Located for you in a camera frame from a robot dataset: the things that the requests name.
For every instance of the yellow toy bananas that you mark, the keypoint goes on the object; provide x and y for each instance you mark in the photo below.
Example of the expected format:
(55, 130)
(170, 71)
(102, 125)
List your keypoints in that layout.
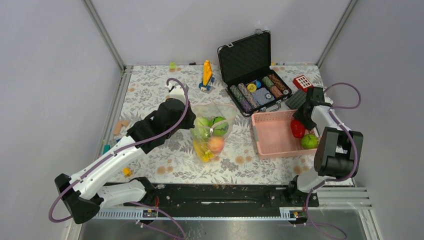
(202, 150)

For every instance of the yellow toy crane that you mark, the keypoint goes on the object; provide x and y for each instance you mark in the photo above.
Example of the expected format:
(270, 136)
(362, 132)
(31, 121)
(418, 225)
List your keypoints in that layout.
(207, 78)

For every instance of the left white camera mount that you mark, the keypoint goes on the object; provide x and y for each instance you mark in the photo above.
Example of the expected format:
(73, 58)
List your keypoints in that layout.
(176, 92)

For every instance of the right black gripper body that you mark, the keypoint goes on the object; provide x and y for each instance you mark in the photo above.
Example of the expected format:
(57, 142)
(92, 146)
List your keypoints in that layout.
(309, 124)

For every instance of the red window block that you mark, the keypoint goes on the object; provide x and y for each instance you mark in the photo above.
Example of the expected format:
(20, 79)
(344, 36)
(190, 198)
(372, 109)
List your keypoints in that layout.
(302, 83)

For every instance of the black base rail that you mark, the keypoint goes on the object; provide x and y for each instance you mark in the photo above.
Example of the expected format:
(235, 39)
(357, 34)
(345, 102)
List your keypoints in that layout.
(225, 200)

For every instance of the grey building baseplate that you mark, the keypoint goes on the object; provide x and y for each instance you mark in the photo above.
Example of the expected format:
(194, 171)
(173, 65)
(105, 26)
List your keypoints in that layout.
(296, 100)

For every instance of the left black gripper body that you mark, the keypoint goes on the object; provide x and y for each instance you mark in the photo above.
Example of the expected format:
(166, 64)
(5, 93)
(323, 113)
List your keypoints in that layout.
(188, 124)

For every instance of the red toy pepper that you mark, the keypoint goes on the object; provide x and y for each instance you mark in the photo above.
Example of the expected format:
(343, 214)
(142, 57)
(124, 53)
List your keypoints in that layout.
(297, 129)

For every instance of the black poker chip case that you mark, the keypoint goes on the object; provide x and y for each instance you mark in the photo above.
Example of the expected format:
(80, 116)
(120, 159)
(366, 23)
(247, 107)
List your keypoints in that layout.
(246, 61)

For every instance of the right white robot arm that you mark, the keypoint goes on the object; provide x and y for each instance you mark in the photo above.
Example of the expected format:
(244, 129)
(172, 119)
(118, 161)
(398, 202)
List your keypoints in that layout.
(338, 153)

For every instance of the lime green block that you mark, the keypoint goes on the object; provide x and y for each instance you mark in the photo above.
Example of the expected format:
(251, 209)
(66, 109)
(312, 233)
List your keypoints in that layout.
(172, 66)

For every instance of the toy peach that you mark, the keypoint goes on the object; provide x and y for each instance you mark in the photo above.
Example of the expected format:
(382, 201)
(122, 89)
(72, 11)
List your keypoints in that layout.
(216, 144)

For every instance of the yellow small block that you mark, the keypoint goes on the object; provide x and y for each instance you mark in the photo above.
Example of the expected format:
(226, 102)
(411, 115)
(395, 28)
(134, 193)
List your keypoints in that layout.
(127, 172)

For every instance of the green toy cabbage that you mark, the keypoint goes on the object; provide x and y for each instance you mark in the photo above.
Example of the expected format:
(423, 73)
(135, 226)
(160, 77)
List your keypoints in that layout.
(201, 130)

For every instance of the clear pink zip bag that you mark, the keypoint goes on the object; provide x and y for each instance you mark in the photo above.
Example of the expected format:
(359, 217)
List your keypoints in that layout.
(212, 110)

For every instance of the teal block at edge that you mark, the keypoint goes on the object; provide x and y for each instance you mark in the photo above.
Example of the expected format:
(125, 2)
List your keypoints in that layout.
(106, 148)

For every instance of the pink plastic basket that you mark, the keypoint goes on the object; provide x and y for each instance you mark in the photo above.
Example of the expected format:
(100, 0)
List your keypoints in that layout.
(274, 138)

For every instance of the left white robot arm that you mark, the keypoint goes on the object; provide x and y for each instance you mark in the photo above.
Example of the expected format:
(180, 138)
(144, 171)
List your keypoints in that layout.
(88, 191)

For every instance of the green toy watermelon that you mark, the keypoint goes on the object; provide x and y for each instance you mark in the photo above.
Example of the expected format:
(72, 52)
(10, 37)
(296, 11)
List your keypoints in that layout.
(222, 128)

